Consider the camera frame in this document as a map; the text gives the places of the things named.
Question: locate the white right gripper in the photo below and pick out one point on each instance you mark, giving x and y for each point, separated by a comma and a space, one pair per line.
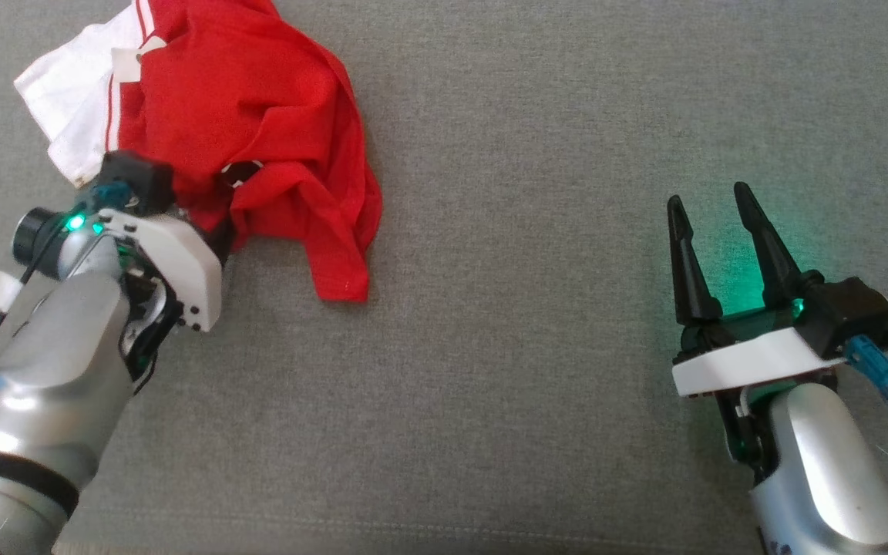
752, 358

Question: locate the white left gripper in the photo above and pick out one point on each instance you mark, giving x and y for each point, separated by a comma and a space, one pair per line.
182, 262

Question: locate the red white basketball jersey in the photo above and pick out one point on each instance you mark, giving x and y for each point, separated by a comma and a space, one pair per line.
243, 100

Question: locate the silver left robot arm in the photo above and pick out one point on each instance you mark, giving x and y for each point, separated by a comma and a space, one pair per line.
51, 370

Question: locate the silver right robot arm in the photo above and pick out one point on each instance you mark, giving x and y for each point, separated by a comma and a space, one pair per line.
822, 470

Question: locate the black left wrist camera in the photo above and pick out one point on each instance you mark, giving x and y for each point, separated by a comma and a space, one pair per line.
143, 181

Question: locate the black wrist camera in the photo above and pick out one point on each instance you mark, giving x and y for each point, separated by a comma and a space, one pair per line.
143, 181
852, 312

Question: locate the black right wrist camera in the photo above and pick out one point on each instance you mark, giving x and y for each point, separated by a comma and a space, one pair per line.
852, 312

